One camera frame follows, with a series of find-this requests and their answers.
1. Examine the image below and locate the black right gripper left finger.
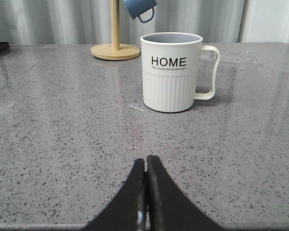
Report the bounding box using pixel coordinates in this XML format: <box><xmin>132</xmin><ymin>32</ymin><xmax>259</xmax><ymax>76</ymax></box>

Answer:
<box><xmin>83</xmin><ymin>158</ymin><xmax>145</xmax><ymax>231</ymax></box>

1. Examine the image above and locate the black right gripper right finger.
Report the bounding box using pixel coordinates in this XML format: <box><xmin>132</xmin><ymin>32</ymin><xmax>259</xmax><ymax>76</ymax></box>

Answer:
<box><xmin>147</xmin><ymin>155</ymin><xmax>224</xmax><ymax>231</ymax></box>

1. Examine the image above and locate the cream HOME mug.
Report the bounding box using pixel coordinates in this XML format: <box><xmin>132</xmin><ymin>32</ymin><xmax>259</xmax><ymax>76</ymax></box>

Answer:
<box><xmin>140</xmin><ymin>32</ymin><xmax>221</xmax><ymax>113</ymax></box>

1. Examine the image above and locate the wooden mug tree stand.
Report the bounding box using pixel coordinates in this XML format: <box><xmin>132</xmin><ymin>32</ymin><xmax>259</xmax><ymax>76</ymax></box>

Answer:
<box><xmin>91</xmin><ymin>0</ymin><xmax>141</xmax><ymax>61</ymax></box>

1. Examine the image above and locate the blue enamel mug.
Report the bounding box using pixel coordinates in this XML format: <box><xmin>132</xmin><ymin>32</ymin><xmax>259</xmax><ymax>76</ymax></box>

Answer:
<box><xmin>122</xmin><ymin>0</ymin><xmax>157</xmax><ymax>24</ymax></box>

